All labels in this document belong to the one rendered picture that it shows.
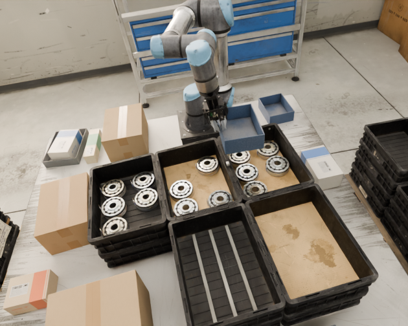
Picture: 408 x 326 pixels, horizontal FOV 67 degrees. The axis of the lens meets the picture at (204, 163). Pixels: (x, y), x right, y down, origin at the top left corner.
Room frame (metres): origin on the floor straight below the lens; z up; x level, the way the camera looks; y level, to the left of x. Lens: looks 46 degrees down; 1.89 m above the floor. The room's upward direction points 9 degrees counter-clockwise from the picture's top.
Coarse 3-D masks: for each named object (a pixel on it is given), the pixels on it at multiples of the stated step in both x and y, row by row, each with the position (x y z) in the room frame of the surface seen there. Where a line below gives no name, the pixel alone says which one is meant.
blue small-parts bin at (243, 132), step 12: (228, 108) 1.03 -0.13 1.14; (240, 108) 1.03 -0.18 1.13; (252, 108) 1.00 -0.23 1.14; (216, 120) 1.01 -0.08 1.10; (228, 120) 1.03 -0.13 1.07; (240, 120) 1.02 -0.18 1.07; (252, 120) 1.00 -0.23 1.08; (228, 132) 0.95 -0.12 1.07; (240, 132) 0.94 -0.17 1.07; (252, 132) 0.93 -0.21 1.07; (228, 144) 0.83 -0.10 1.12; (240, 144) 0.83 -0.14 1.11; (252, 144) 0.83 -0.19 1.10
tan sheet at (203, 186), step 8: (192, 160) 1.07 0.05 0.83; (168, 168) 1.04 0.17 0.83; (176, 168) 1.03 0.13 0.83; (184, 168) 1.02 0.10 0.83; (192, 168) 1.02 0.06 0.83; (168, 176) 0.99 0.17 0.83; (176, 176) 0.98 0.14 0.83; (184, 176) 0.98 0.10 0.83; (192, 176) 0.97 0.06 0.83; (200, 176) 0.96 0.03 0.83; (208, 176) 0.95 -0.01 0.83; (216, 176) 0.94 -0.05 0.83; (168, 184) 0.94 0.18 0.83; (192, 184) 0.92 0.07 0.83; (200, 184) 0.91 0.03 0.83; (208, 184) 0.90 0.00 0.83; (216, 184) 0.89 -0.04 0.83; (224, 184) 0.89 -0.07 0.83; (200, 192) 0.86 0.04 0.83; (208, 192) 0.86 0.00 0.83; (200, 200) 0.82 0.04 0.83; (232, 200) 0.79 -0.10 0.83; (200, 208) 0.78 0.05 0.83
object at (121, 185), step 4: (112, 180) 0.99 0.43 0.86; (116, 180) 0.99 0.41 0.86; (120, 180) 0.98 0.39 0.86; (104, 184) 0.97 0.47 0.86; (108, 184) 0.97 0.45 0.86; (120, 184) 0.96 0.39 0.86; (104, 188) 0.95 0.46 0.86; (120, 188) 0.94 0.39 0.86; (104, 192) 0.92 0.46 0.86; (108, 192) 0.92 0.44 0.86; (112, 192) 0.92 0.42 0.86; (116, 192) 0.92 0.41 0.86; (120, 192) 0.91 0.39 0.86; (108, 196) 0.90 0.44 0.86; (112, 196) 0.90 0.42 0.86
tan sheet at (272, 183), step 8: (256, 160) 1.00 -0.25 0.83; (264, 160) 0.99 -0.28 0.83; (264, 168) 0.94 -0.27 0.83; (264, 176) 0.90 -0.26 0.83; (272, 176) 0.89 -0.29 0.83; (288, 176) 0.88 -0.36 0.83; (240, 184) 0.87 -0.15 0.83; (272, 184) 0.84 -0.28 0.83; (280, 184) 0.84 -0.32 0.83; (288, 184) 0.83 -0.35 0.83
